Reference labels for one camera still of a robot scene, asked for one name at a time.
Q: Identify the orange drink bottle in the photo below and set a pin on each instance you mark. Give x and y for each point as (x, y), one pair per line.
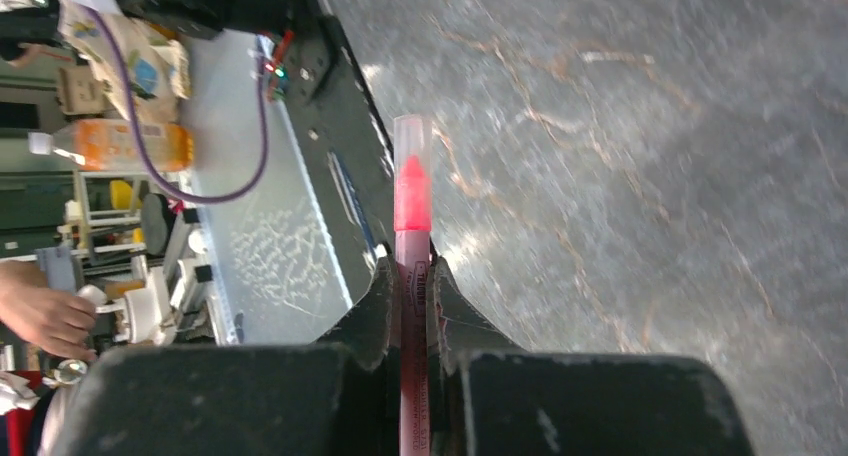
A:
(109, 145)

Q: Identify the pink capped marker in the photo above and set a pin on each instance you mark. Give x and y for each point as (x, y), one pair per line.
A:
(412, 227)

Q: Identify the bystander bare hand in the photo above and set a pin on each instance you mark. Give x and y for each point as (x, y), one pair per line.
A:
(58, 322)

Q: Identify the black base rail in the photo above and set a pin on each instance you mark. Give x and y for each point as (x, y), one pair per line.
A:
(342, 139)

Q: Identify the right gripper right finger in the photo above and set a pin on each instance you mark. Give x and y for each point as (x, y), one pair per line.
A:
(492, 397)

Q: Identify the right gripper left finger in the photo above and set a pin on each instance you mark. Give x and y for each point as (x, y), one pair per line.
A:
(331, 397)

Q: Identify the printed paper bag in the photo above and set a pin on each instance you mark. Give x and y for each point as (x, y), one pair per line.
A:
(129, 57)

